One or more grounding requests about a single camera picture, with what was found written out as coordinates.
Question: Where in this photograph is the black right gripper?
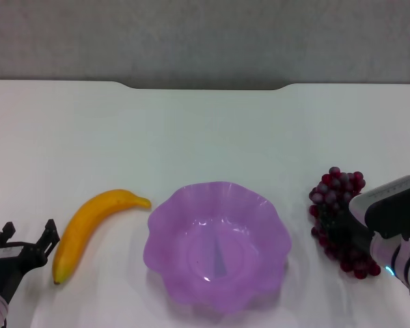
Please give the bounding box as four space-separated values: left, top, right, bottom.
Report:
327 201 375 256

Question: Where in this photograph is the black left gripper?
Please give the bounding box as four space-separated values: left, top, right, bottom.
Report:
0 219 61 304

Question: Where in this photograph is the dark red grape bunch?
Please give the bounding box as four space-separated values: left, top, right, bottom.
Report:
309 166 382 281

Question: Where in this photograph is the yellow banana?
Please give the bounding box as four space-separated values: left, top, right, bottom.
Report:
51 189 152 285

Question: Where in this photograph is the purple wavy plastic bowl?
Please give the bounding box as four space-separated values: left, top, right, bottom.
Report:
142 180 292 315

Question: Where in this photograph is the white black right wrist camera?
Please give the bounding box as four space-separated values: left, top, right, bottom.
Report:
348 175 410 240

